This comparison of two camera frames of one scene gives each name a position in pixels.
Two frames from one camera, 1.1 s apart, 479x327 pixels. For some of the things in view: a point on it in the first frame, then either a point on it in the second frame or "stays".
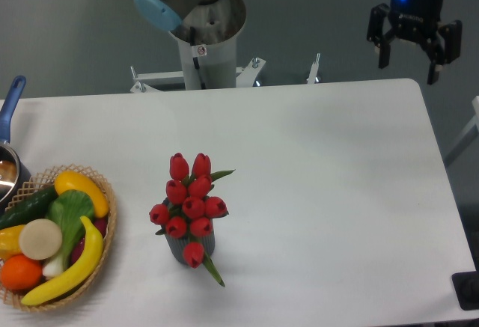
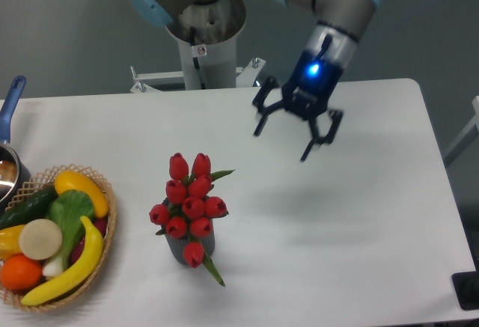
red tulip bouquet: x=189 y=211 stays
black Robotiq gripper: x=416 y=7 -> x=307 y=93
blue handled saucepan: x=15 y=172 stays
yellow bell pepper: x=10 y=242 stays
